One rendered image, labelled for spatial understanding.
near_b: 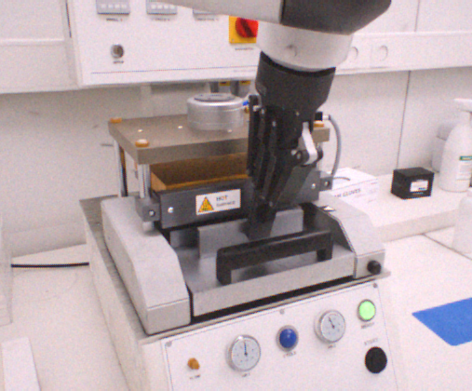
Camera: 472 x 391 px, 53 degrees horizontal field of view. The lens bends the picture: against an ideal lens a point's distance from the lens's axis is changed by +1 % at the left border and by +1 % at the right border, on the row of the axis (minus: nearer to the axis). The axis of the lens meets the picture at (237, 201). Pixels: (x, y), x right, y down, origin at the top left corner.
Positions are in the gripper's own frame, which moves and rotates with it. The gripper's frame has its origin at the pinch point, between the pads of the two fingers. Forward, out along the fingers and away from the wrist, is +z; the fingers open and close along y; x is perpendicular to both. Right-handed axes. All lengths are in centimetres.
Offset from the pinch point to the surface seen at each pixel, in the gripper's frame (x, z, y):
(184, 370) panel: -13.1, 10.4, 11.2
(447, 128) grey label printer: 91, 26, -46
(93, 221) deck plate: -16.5, 18.7, -24.4
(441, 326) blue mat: 35.7, 25.8, 9.4
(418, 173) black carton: 69, 29, -33
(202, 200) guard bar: -6.2, -0.1, -4.3
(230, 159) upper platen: 1.7, 1.1, -13.4
